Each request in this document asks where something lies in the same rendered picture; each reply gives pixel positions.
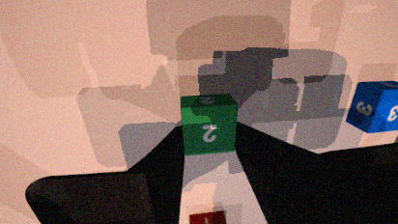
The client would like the red block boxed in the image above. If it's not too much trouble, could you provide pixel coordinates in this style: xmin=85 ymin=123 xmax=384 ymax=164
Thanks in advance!
xmin=189 ymin=211 xmax=227 ymax=224

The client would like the green block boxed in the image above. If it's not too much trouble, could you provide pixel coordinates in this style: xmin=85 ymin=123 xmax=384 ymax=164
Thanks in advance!
xmin=181 ymin=94 xmax=238 ymax=156

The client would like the blue block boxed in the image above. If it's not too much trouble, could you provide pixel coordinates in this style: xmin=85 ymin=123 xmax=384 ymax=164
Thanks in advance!
xmin=346 ymin=81 xmax=398 ymax=133

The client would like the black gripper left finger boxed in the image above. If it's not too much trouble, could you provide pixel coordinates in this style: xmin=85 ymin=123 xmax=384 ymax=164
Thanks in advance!
xmin=25 ymin=126 xmax=185 ymax=224

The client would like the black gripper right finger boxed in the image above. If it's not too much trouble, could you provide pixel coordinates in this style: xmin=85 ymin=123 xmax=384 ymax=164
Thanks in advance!
xmin=235 ymin=122 xmax=398 ymax=224

